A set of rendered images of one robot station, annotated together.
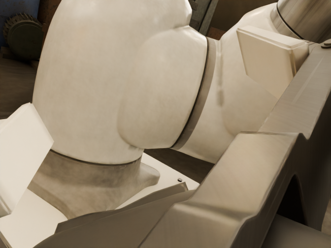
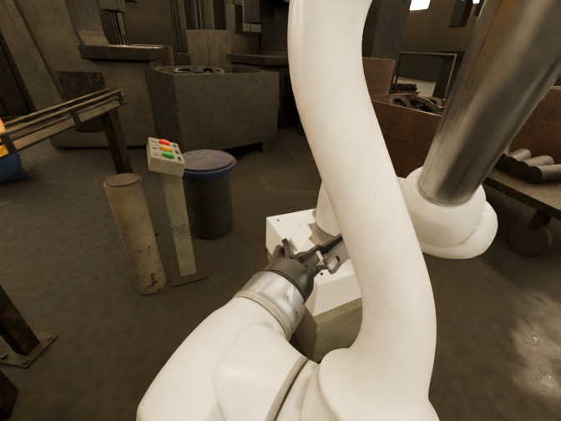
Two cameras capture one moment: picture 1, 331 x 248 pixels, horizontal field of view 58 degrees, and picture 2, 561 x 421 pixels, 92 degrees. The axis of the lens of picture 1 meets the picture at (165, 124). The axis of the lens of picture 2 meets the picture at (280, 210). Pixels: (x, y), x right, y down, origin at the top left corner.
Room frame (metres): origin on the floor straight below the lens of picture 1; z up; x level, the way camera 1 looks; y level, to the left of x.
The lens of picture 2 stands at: (-0.24, -0.19, 0.94)
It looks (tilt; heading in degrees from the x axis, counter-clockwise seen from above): 31 degrees down; 40
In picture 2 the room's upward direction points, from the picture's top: 3 degrees clockwise
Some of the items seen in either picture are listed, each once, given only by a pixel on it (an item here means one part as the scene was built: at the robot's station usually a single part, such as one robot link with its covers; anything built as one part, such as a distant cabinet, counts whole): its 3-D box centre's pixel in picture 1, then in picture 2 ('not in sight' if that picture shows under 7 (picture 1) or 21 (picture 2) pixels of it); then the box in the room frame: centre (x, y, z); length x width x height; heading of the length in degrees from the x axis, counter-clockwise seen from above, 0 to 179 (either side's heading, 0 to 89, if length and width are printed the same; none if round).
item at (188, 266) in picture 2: not in sight; (178, 215); (0.21, 0.76, 0.31); 0.24 x 0.16 x 0.62; 66
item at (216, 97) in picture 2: not in sight; (213, 109); (1.42, 2.17, 0.39); 1.03 x 0.83 x 0.77; 171
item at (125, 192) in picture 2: not in sight; (138, 238); (0.05, 0.79, 0.26); 0.12 x 0.12 x 0.52
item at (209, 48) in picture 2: not in sight; (224, 74); (2.58, 3.46, 0.55); 1.10 x 0.53 x 1.10; 86
